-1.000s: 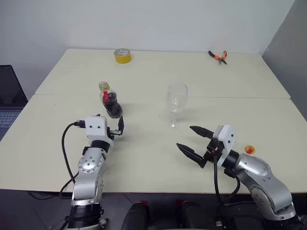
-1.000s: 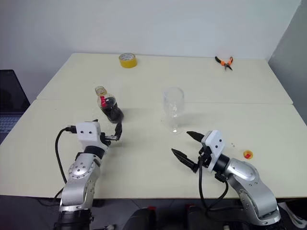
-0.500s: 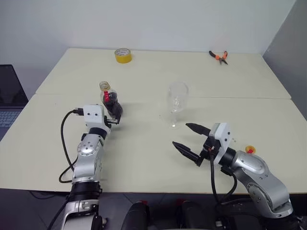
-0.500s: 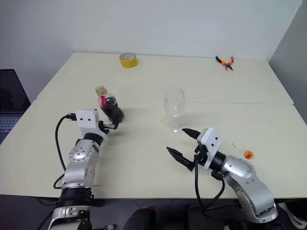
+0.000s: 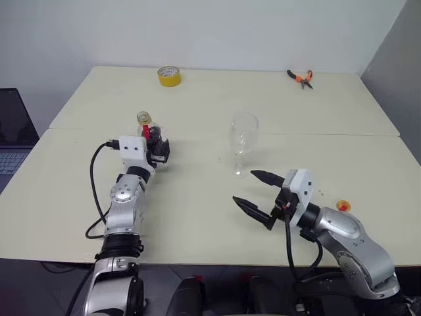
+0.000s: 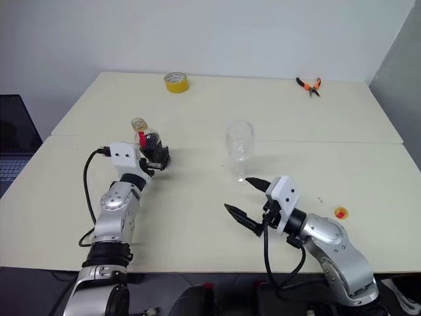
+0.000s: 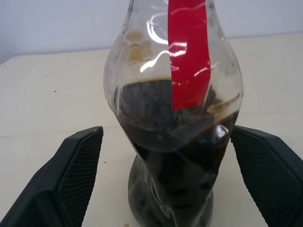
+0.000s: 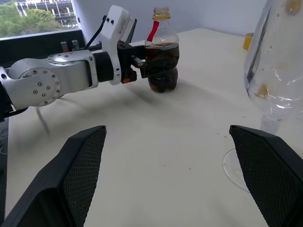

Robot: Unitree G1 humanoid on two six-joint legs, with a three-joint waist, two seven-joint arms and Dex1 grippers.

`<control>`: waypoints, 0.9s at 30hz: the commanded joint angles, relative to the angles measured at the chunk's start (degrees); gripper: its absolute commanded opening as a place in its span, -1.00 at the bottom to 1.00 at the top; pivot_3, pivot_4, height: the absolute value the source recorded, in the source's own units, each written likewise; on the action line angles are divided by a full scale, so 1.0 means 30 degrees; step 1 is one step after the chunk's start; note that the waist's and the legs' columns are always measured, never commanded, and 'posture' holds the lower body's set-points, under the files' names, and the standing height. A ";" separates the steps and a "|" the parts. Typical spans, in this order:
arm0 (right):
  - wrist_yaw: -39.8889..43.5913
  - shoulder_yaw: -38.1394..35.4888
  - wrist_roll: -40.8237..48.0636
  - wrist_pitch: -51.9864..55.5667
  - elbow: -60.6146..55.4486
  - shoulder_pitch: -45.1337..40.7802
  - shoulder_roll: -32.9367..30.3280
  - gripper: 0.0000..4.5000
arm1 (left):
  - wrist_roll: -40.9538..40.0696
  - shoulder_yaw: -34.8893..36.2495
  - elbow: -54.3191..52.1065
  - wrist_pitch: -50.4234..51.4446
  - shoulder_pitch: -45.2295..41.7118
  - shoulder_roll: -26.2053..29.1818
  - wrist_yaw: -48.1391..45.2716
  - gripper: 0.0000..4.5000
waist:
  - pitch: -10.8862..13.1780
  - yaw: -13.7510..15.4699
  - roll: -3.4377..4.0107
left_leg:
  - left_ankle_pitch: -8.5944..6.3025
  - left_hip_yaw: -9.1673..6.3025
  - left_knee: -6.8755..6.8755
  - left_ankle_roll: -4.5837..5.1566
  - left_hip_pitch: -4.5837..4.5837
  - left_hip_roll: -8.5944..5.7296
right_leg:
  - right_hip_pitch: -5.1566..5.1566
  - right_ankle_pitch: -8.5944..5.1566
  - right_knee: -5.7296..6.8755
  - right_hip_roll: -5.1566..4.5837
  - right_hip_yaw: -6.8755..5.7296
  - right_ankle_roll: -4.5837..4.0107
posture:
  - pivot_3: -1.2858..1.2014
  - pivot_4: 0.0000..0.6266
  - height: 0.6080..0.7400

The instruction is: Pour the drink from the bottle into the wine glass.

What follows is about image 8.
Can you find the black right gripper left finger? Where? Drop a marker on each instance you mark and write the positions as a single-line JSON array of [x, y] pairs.
[[59, 179]]

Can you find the grey metal clamp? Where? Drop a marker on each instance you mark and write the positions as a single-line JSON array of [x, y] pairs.
[[75, 44], [64, 46]]

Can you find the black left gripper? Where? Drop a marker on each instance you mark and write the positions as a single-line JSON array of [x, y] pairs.
[[125, 50]]

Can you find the plastic cola bottle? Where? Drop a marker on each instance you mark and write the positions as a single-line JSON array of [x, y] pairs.
[[165, 56]]

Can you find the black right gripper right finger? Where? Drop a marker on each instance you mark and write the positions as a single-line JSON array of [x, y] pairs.
[[272, 172]]

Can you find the clear wine glass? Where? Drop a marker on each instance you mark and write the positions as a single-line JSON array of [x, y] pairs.
[[277, 59]]

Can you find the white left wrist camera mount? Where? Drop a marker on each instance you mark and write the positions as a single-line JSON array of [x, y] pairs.
[[113, 26]]

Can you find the black window sill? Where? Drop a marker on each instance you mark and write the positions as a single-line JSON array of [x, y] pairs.
[[35, 47]]

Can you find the yellow tape roll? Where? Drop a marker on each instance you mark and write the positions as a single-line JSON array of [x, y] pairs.
[[247, 41]]

